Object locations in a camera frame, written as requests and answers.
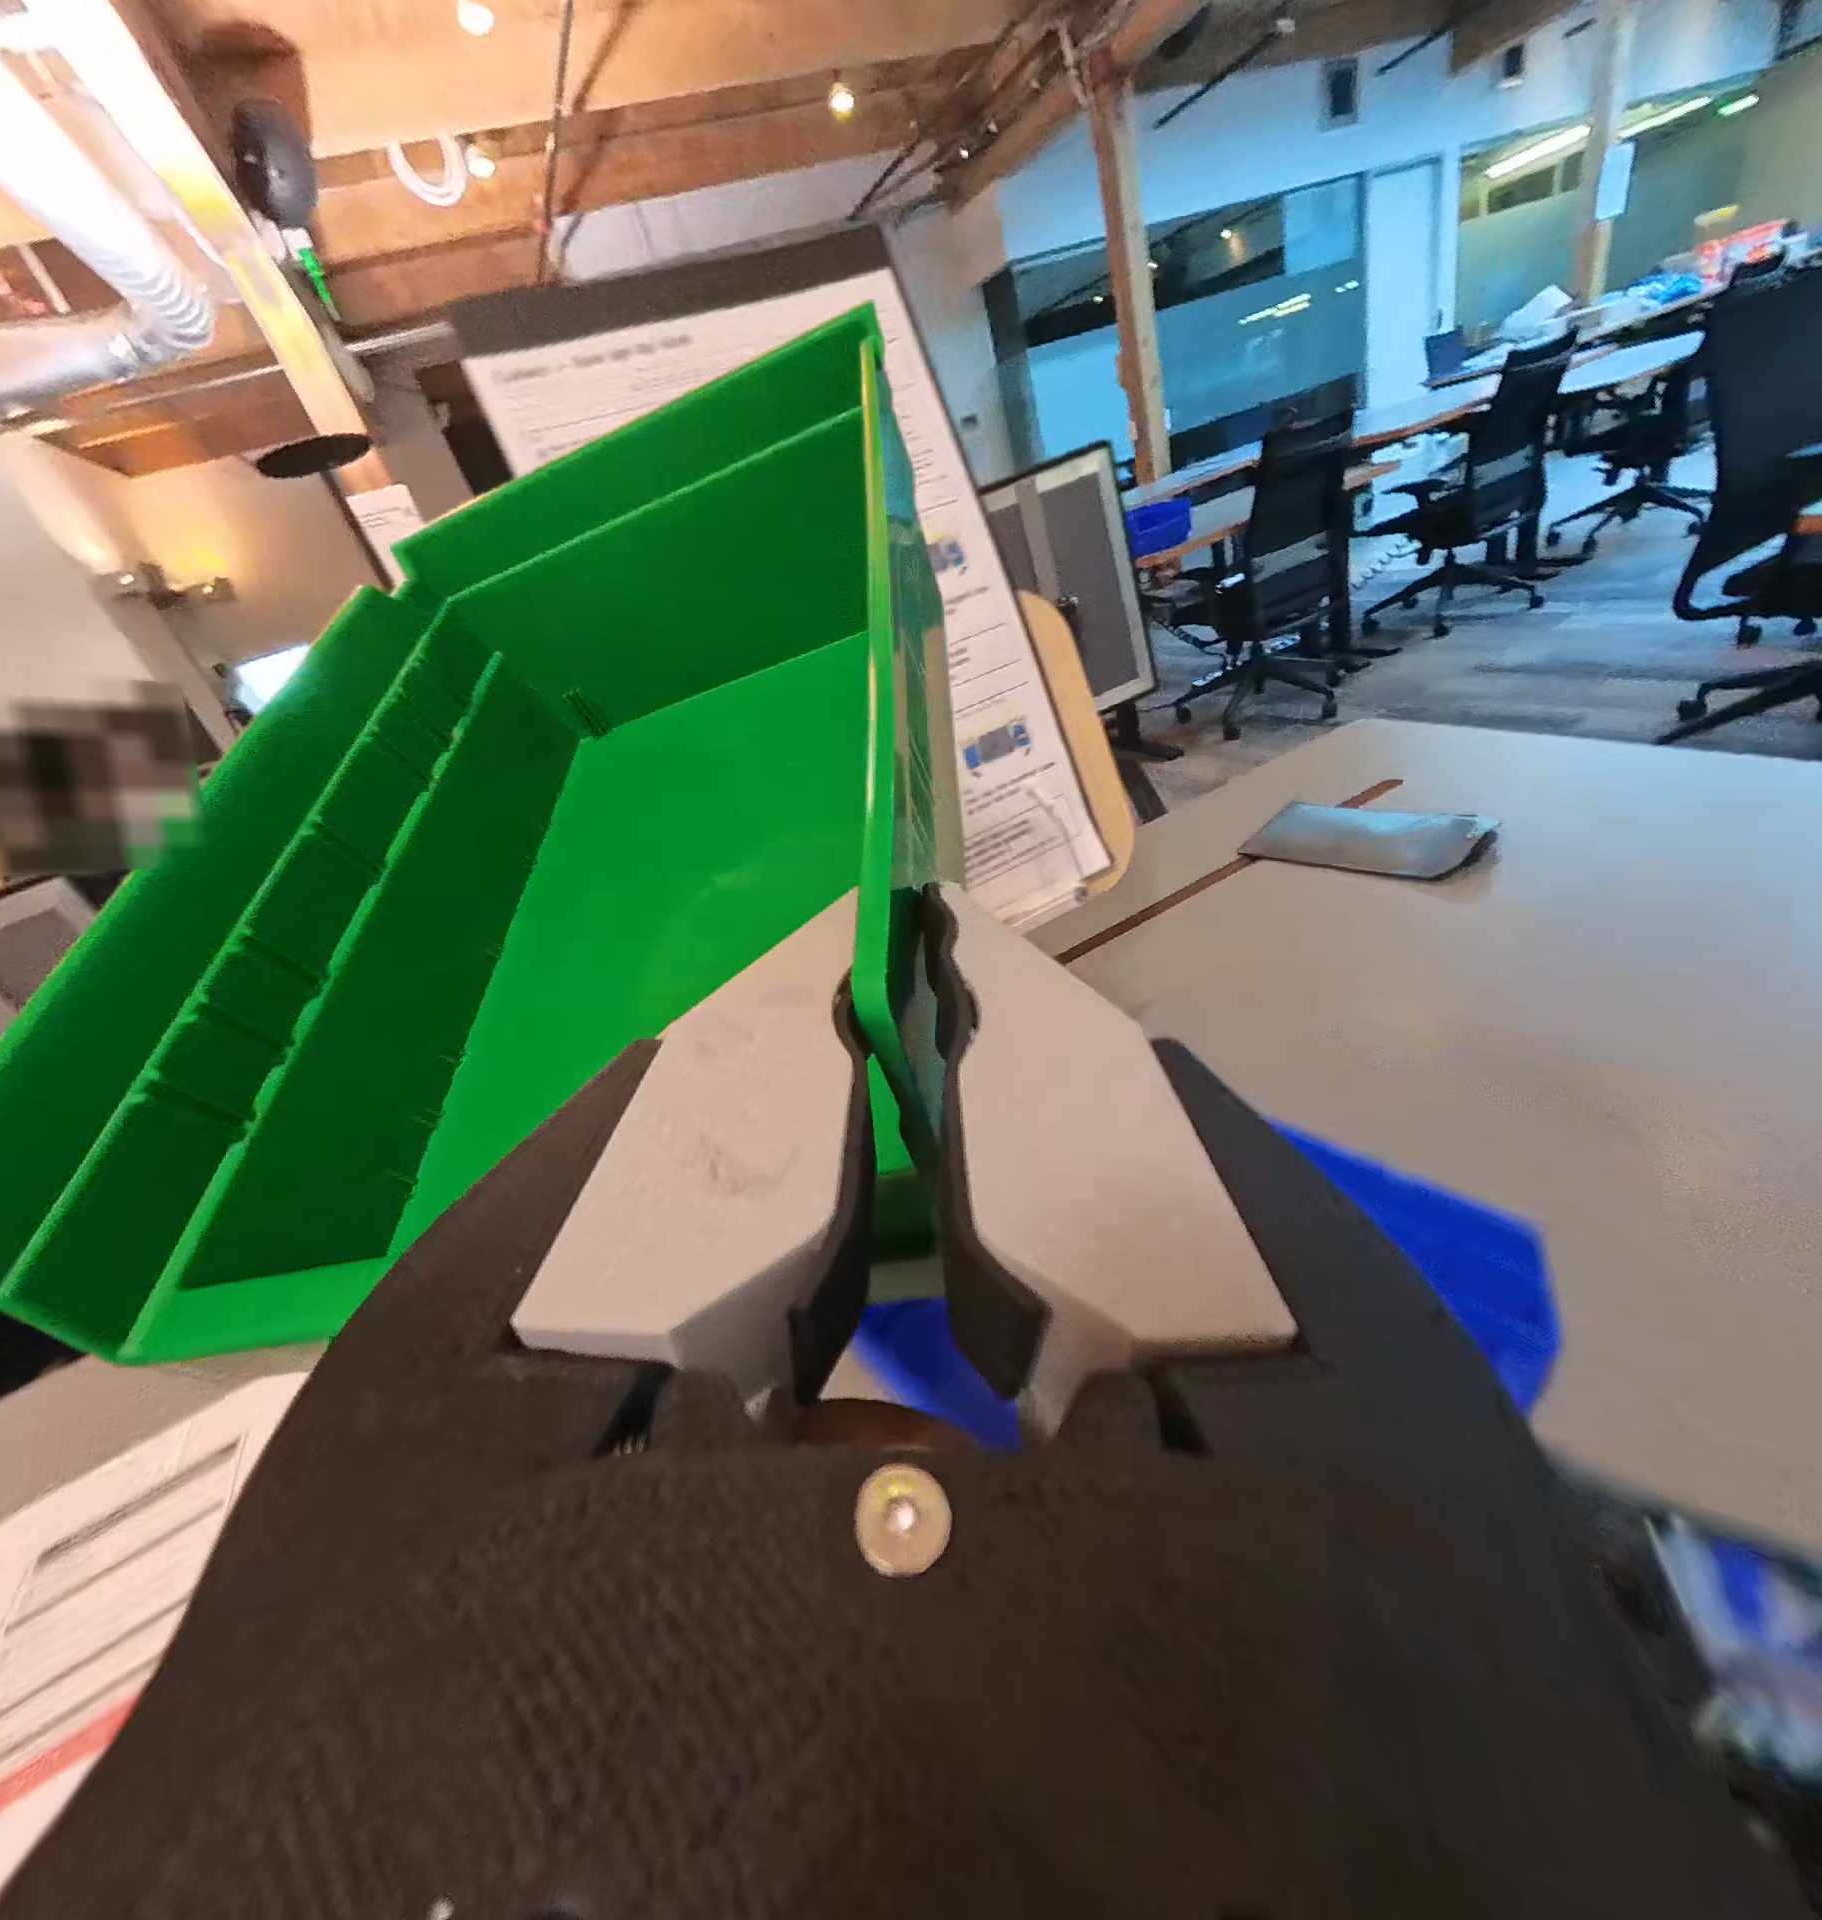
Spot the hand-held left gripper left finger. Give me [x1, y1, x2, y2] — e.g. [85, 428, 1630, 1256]
[507, 884, 880, 1411]

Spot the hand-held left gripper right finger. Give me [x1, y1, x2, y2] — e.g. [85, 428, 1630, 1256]
[918, 883, 1300, 1435]

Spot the green plastic bin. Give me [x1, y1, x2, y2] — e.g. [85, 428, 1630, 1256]
[0, 301, 965, 1369]

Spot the blue plastic bin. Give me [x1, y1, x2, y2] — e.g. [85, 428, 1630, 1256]
[850, 1117, 1562, 1455]

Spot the grey desk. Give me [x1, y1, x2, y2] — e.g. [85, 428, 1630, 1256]
[0, 717, 1822, 1879]

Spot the instruction sheet on stand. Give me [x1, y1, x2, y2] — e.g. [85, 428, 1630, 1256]
[445, 224, 1142, 936]

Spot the grey framed monitor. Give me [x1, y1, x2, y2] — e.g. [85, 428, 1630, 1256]
[977, 443, 1162, 721]

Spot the black office chair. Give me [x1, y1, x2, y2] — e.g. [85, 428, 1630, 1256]
[1360, 332, 1583, 641]
[1168, 408, 1376, 740]
[1657, 270, 1822, 749]
[1544, 353, 1715, 551]

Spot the printed paper sheet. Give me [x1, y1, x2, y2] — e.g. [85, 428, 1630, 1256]
[0, 1373, 307, 1870]

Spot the black round ceiling fixture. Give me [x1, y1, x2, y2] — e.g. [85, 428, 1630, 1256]
[227, 97, 319, 224]

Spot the wooden support post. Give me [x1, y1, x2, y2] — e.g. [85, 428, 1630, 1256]
[1081, 45, 1171, 482]

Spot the silver ventilation duct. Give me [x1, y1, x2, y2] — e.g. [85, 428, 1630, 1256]
[0, 0, 220, 438]

